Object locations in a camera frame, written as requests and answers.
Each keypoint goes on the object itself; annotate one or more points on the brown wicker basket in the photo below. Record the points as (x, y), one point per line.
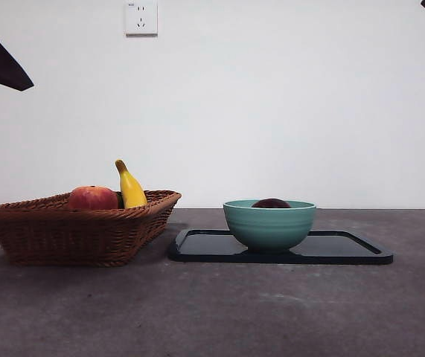
(67, 234)

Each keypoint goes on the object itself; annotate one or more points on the yellow banana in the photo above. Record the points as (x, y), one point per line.
(132, 189)

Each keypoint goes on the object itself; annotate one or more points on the white wall socket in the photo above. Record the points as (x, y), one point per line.
(141, 18)

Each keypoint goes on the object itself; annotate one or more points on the dark red plum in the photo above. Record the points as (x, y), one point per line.
(271, 204)

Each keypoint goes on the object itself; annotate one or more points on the dark green plastic tray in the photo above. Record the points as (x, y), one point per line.
(204, 249)

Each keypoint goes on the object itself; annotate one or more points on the teal ceramic bowl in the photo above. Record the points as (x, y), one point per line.
(268, 227)

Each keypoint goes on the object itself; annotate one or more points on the red yellow apple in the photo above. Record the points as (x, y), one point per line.
(93, 199)

